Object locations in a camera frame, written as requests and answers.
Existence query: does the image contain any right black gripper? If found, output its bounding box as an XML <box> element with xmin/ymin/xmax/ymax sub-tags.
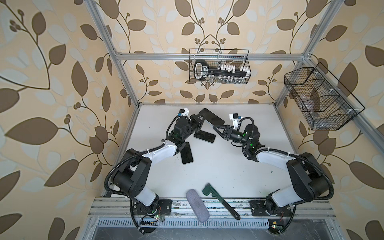
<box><xmin>213</xmin><ymin>125</ymin><xmax>250</xmax><ymax>148</ymax></box>

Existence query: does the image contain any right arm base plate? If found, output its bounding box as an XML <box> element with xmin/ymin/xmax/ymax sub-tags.
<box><xmin>249</xmin><ymin>200</ymin><xmax>297</xmax><ymax>235</ymax></box>

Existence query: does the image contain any black socket tool set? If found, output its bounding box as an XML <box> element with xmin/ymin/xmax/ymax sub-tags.
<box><xmin>192</xmin><ymin>60</ymin><xmax>251</xmax><ymax>81</ymax></box>

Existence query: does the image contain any black wire basket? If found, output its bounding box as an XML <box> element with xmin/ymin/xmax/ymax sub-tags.
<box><xmin>189</xmin><ymin>48</ymin><xmax>252</xmax><ymax>85</ymax></box>
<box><xmin>284</xmin><ymin>62</ymin><xmax>366</xmax><ymax>131</ymax></box>

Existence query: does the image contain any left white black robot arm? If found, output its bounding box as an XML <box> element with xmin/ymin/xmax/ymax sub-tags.
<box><xmin>104</xmin><ymin>114</ymin><xmax>204</xmax><ymax>211</ymax></box>

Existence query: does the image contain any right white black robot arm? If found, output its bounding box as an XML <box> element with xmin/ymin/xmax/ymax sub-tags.
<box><xmin>213</xmin><ymin>124</ymin><xmax>335</xmax><ymax>208</ymax></box>

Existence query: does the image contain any black smartphone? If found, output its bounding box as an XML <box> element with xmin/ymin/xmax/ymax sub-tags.
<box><xmin>199</xmin><ymin>108</ymin><xmax>225</xmax><ymax>126</ymax></box>
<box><xmin>180</xmin><ymin>142</ymin><xmax>194</xmax><ymax>165</ymax></box>
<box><xmin>194</xmin><ymin>130</ymin><xmax>216</xmax><ymax>144</ymax></box>

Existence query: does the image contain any right black wire basket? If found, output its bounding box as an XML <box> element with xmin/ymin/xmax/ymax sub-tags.
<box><xmin>284</xmin><ymin>62</ymin><xmax>366</xmax><ymax>131</ymax></box>

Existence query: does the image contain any grey felt glasses case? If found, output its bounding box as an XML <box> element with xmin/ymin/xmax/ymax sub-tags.
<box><xmin>186</xmin><ymin>189</ymin><xmax>210</xmax><ymax>223</ymax></box>

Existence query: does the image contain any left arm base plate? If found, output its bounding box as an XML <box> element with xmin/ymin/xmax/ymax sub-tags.
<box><xmin>130</xmin><ymin>199</ymin><xmax>173</xmax><ymax>235</ymax></box>

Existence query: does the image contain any back black wire basket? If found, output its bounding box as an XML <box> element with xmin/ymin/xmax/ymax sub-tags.
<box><xmin>189</xmin><ymin>48</ymin><xmax>252</xmax><ymax>85</ymax></box>

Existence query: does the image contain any green pipe wrench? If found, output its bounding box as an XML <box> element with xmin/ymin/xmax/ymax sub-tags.
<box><xmin>203</xmin><ymin>183</ymin><xmax>241</xmax><ymax>221</ymax></box>

